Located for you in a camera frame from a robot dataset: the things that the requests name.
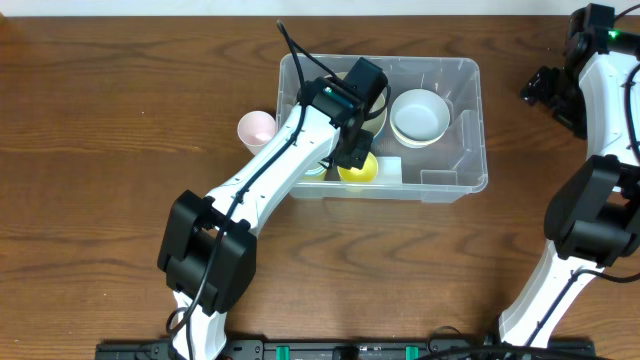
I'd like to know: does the pink cup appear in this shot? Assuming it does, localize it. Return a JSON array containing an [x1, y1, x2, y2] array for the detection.
[[237, 111, 277, 155]]

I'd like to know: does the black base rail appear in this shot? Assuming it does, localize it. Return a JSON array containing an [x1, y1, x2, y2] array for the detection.
[[94, 337, 596, 360]]

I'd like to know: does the large cream bowl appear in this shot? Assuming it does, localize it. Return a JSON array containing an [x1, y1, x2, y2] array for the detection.
[[317, 72, 389, 139]]

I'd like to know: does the yellow cup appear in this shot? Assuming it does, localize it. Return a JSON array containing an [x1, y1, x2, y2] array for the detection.
[[337, 152, 379, 183]]

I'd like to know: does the small yellow bowl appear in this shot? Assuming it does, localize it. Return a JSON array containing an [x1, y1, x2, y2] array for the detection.
[[389, 124, 449, 148]]

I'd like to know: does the cream cup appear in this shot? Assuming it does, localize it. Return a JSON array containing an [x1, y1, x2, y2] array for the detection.
[[303, 163, 327, 181]]

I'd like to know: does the clear plastic storage bin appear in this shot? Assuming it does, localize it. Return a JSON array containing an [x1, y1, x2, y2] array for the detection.
[[290, 56, 488, 203]]

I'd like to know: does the small grey bowl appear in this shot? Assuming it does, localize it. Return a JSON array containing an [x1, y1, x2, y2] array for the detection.
[[390, 89, 451, 148]]

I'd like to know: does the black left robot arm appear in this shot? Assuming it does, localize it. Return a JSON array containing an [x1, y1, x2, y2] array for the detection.
[[157, 76, 389, 359]]

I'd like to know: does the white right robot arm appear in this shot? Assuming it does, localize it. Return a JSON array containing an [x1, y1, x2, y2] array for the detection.
[[498, 28, 639, 348]]

